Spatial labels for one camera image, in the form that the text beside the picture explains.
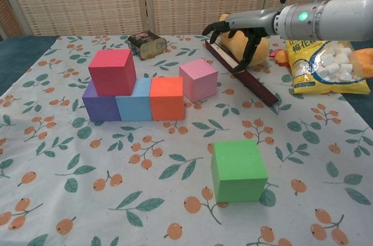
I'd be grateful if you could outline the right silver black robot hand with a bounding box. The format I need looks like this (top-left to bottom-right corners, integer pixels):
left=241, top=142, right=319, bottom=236
left=202, top=9, right=277, bottom=75

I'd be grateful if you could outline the pink foam cube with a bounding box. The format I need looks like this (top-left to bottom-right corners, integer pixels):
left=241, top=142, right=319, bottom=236
left=178, top=58, right=219, bottom=103

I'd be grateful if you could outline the orange foam cube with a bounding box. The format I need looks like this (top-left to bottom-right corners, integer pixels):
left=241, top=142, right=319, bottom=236
left=149, top=76, right=185, bottom=121

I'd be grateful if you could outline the red foam cube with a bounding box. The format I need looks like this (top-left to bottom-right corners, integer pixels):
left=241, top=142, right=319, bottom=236
left=88, top=48, right=137, bottom=97

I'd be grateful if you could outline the purple foam cube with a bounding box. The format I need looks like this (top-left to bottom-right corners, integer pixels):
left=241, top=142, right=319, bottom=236
left=82, top=79, right=122, bottom=122

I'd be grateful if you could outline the yellow plush chick toy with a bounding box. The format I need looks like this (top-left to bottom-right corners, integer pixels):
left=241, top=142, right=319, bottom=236
left=218, top=13, right=270, bottom=68

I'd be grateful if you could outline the dark red folded fan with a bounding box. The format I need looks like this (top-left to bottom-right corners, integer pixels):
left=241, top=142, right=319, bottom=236
left=205, top=38, right=279, bottom=107

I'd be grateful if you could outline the yellow marshmallow bag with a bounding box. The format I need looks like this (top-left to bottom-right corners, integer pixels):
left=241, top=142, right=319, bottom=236
left=285, top=38, right=371, bottom=95

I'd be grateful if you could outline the black metal tin can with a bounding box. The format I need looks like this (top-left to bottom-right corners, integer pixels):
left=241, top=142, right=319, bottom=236
left=127, top=30, right=167, bottom=61

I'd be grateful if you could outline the light blue foam cube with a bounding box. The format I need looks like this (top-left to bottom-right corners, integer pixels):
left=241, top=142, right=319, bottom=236
left=115, top=77, right=154, bottom=121

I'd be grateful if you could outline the green foam cube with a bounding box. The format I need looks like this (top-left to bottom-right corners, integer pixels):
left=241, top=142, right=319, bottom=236
left=210, top=140, right=268, bottom=203

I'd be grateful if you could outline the floral print tablecloth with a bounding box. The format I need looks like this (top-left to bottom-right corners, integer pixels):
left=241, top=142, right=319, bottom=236
left=0, top=34, right=373, bottom=246

